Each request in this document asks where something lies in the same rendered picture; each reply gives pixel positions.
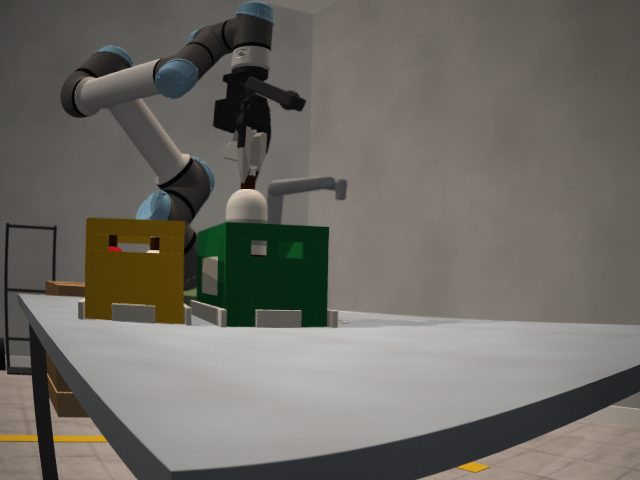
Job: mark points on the white bottle with grey label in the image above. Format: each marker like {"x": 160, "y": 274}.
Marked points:
{"x": 249, "y": 206}

